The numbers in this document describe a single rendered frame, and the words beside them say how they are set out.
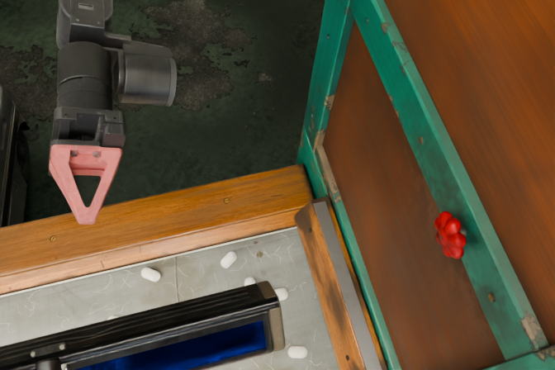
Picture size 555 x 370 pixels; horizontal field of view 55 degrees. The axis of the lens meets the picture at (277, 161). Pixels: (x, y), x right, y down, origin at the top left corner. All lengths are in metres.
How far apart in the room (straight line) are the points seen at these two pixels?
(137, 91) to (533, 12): 0.41
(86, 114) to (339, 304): 0.50
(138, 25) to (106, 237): 1.44
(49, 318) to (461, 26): 0.81
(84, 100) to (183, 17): 1.76
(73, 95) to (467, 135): 0.39
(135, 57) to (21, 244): 0.52
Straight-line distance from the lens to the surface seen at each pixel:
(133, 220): 1.02
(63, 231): 1.04
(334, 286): 0.88
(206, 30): 2.28
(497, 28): 0.44
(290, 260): 1.00
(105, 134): 0.55
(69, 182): 0.56
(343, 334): 0.88
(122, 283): 1.01
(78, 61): 0.62
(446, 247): 0.51
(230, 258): 0.98
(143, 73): 0.63
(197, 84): 2.11
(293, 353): 0.94
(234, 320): 0.59
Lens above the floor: 1.69
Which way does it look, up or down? 61 degrees down
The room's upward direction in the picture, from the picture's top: 6 degrees clockwise
